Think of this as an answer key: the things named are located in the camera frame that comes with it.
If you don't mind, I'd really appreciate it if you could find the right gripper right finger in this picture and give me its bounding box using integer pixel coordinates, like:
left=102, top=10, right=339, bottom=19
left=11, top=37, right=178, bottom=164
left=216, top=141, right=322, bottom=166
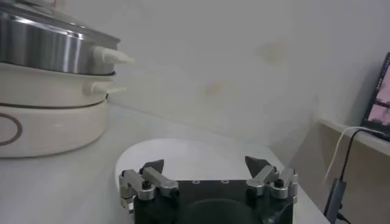
left=245, top=155, right=299, bottom=204

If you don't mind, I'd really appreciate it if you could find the cream electric cooker pot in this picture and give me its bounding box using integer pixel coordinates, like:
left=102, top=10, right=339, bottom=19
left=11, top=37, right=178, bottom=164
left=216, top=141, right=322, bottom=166
left=0, top=62, right=127, bottom=158

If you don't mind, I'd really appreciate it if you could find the white round plate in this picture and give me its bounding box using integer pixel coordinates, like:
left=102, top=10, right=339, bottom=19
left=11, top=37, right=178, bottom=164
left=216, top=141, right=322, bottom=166
left=115, top=138, right=287, bottom=198

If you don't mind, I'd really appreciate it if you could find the black cable with adapter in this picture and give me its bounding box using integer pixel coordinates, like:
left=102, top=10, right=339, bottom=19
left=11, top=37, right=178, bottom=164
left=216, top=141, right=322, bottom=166
left=322, top=128, right=388, bottom=224

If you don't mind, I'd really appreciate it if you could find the black laptop with cables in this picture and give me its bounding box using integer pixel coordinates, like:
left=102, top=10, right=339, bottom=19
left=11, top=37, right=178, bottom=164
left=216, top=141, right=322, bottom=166
left=361, top=51, right=390, bottom=142

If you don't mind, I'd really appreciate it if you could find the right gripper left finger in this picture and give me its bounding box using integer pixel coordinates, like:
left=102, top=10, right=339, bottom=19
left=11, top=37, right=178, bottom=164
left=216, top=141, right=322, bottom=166
left=118, top=158, right=180, bottom=214

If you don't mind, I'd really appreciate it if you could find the white laptop cable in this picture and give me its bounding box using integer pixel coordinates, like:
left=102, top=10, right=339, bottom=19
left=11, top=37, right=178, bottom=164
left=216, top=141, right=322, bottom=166
left=322, top=126, right=386, bottom=185

